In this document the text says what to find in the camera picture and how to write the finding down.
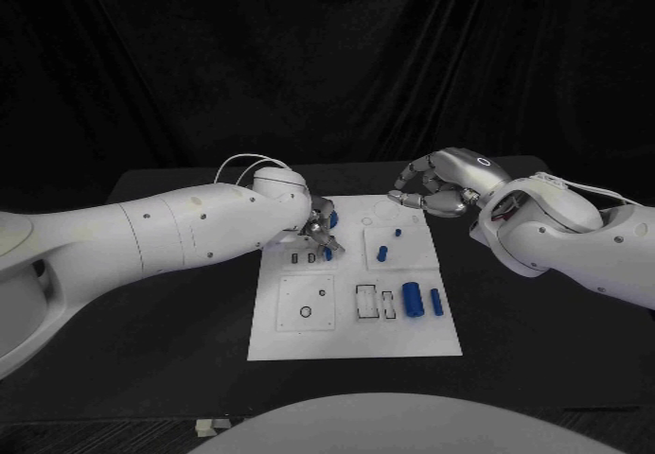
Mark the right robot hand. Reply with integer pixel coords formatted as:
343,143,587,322
387,147,515,218

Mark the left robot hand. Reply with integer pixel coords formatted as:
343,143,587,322
299,196,346,254

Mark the white task board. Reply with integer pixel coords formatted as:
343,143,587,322
245,194,465,362

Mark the thick blue cylinder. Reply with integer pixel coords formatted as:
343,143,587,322
401,281,426,319

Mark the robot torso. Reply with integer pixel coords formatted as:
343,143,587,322
188,392,631,454

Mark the small white block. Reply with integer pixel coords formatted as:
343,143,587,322
193,418,232,438

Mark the white cable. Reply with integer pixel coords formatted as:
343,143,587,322
534,171,644,207
235,158,289,187
214,153,290,184

